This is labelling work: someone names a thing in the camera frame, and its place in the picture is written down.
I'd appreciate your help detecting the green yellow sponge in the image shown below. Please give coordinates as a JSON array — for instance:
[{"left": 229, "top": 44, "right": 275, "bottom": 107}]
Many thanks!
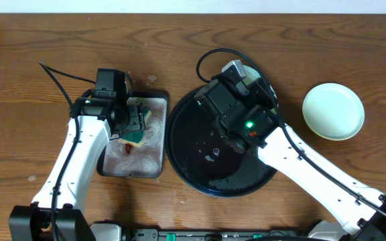
[{"left": 119, "top": 108, "right": 151, "bottom": 147}]

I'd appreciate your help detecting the light blue plate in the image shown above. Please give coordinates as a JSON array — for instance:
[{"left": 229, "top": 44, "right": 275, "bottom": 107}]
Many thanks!
[
  {"left": 244, "top": 65, "right": 266, "bottom": 89},
  {"left": 302, "top": 83, "right": 365, "bottom": 141}
]

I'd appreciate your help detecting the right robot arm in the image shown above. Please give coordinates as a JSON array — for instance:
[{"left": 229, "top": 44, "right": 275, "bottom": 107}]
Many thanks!
[{"left": 217, "top": 82, "right": 386, "bottom": 240}]

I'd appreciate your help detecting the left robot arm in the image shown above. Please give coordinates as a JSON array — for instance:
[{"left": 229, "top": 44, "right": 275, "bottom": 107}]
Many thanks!
[{"left": 9, "top": 97, "right": 145, "bottom": 240}]

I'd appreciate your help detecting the rectangular black soapy tray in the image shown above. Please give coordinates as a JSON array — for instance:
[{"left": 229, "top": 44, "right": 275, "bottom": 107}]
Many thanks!
[{"left": 96, "top": 91, "right": 168, "bottom": 178}]

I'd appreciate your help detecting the round black tray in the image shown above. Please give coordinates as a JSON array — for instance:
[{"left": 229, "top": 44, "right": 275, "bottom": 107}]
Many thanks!
[{"left": 166, "top": 89, "right": 277, "bottom": 197}]

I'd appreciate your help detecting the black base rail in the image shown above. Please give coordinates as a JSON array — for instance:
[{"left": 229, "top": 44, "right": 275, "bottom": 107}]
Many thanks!
[{"left": 122, "top": 228, "right": 311, "bottom": 241}]

